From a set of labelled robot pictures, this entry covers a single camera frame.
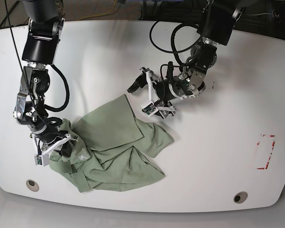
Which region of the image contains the yellow cable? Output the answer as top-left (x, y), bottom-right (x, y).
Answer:
top-left (77, 0), bottom-right (117, 22)

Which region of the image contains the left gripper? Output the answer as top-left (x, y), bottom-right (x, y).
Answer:
top-left (127, 67), bottom-right (176, 119)

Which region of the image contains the table grommet hole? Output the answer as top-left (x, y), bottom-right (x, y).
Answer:
top-left (233, 191), bottom-right (248, 204)
top-left (26, 180), bottom-right (39, 192)

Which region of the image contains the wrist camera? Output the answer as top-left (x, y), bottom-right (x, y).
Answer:
top-left (141, 101), bottom-right (158, 117)
top-left (34, 154), bottom-right (49, 166)

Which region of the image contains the left table grommet hole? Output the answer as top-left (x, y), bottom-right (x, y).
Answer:
top-left (26, 180), bottom-right (39, 192)

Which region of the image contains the right table grommet hole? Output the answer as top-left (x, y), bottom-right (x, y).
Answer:
top-left (233, 191), bottom-right (248, 204)

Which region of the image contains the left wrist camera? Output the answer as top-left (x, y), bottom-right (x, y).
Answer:
top-left (141, 101), bottom-right (158, 117)

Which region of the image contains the red tape marking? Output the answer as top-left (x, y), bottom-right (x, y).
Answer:
top-left (255, 134), bottom-right (276, 170)

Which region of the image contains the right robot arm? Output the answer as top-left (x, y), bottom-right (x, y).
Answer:
top-left (13, 0), bottom-right (71, 164)

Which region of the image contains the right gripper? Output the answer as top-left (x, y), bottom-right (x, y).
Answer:
top-left (30, 128), bottom-right (78, 157)

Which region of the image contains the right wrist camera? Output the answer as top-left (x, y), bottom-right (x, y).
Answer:
top-left (34, 154), bottom-right (49, 166)

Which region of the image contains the green t-shirt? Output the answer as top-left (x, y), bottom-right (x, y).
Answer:
top-left (49, 95), bottom-right (174, 192)

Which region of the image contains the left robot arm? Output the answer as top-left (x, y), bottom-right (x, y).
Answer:
top-left (127, 0), bottom-right (245, 119)

